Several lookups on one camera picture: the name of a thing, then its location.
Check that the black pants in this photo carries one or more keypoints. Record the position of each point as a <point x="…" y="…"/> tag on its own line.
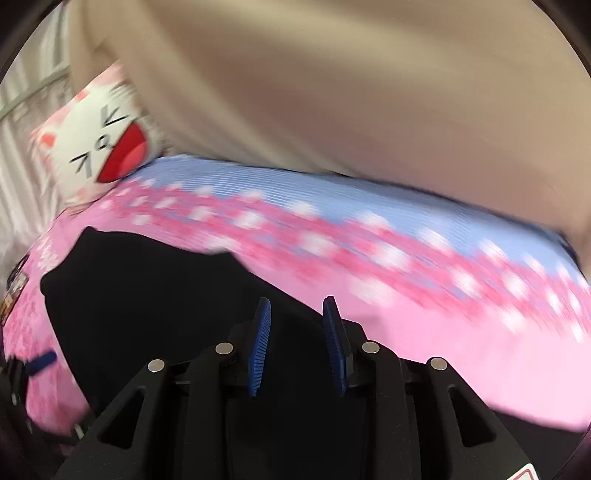
<point x="152" y="295"/>

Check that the white curtain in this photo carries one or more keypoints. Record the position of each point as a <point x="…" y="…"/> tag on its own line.
<point x="27" y="120"/>

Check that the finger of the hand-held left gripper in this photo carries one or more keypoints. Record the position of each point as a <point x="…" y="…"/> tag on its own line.
<point x="42" y="361"/>

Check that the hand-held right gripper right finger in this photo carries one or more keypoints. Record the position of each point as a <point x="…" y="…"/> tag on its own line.
<point x="332" y="337"/>

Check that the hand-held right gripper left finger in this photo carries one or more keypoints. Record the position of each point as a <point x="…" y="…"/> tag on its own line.
<point x="261" y="337"/>

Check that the pink floral bed sheet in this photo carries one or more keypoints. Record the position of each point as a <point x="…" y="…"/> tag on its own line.
<point x="415" y="286"/>

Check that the beige padded headboard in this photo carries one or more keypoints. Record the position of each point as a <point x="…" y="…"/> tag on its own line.
<point x="351" y="87"/>

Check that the white cat print pillow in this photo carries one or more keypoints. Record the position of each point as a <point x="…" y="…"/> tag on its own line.
<point x="99" y="134"/>

